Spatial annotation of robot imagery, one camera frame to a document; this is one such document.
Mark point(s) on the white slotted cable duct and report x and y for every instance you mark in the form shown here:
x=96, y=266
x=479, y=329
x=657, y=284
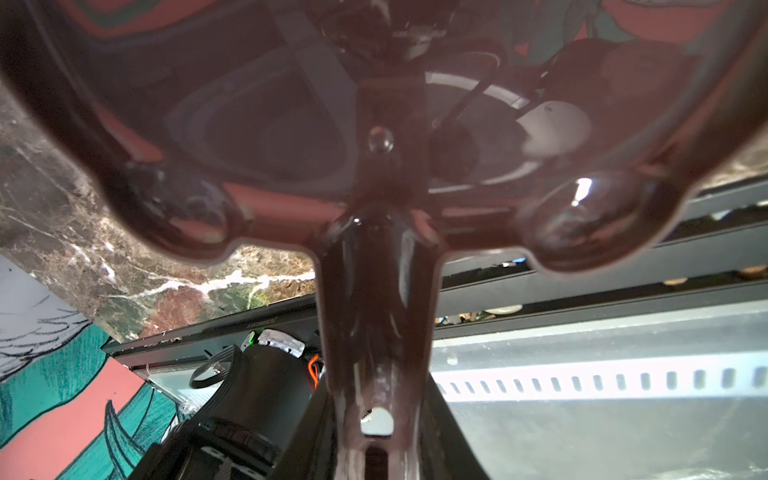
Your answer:
x=726, y=375

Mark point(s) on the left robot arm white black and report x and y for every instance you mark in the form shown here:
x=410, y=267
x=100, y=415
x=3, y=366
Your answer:
x=265, y=421

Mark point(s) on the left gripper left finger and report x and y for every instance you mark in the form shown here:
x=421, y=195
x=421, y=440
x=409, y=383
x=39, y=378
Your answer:
x=311, y=453

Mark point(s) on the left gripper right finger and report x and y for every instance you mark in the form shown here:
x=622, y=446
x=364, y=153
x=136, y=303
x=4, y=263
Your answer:
x=444, y=452

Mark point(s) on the dark brown dustpan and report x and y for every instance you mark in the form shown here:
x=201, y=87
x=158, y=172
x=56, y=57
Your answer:
x=383, y=137

